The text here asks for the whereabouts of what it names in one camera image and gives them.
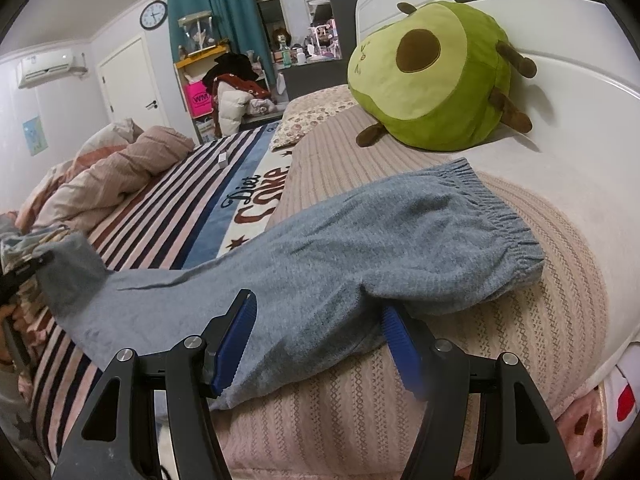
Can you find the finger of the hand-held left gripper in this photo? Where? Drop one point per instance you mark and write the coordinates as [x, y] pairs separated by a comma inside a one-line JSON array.
[[27, 271]]

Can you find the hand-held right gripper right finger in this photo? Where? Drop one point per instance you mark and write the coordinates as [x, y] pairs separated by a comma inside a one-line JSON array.
[[403, 355]]

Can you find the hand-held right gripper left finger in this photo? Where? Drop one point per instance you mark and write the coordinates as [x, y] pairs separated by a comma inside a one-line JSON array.
[[234, 347]]

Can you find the grey-blue pants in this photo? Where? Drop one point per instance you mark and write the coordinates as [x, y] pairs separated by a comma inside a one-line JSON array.
[[320, 275]]

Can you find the pink duvet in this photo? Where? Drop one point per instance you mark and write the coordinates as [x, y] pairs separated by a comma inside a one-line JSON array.
[[115, 170]]

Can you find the striped printed blanket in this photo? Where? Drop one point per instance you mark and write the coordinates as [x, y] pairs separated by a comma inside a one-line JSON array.
[[200, 205]]

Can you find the beige knit blanket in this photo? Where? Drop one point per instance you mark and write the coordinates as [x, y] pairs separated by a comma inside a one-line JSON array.
[[550, 240]]

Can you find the small white box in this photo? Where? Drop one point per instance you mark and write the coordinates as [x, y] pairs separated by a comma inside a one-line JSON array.
[[223, 159]]

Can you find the pink spotted sheet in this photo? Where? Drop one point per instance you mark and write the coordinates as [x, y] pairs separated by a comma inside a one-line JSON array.
[[582, 430]]

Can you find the white air conditioner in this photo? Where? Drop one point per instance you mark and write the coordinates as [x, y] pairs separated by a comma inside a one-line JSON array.
[[50, 66]]

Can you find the white door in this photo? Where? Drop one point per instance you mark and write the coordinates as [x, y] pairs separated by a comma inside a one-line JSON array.
[[130, 82]]

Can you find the white red-printed pillow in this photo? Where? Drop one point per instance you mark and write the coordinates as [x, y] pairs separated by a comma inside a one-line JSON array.
[[622, 390]]

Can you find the white puffer jacket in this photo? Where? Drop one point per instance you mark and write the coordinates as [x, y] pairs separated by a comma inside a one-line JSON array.
[[232, 110]]

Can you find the pink shopping bag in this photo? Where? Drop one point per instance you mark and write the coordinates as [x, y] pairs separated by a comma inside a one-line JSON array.
[[197, 99]]

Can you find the floral pillow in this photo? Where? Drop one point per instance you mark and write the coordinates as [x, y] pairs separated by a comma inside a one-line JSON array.
[[305, 115]]

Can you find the yellow shelf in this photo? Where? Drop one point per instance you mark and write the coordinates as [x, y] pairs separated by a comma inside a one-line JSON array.
[[200, 52]]

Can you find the green avocado plush toy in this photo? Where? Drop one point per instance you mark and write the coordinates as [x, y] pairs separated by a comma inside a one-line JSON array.
[[435, 77]]

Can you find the black garment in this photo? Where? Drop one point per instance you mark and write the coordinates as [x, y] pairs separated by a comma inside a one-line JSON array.
[[232, 65]]

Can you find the clear display case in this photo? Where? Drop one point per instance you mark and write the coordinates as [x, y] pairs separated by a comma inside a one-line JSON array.
[[198, 32]]

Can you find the teal curtain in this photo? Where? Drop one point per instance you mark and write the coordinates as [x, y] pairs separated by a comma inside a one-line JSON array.
[[190, 2]]

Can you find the dark grey cabinet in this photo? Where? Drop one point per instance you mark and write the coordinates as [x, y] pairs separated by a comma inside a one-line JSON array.
[[342, 5]]

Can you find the white headboard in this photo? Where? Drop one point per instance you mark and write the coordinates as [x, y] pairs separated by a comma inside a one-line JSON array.
[[575, 35]]

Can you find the blue wall poster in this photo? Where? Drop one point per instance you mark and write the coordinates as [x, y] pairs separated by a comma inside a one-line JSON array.
[[31, 135]]

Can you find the round wall clock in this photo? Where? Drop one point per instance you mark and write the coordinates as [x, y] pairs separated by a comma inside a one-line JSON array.
[[153, 14]]

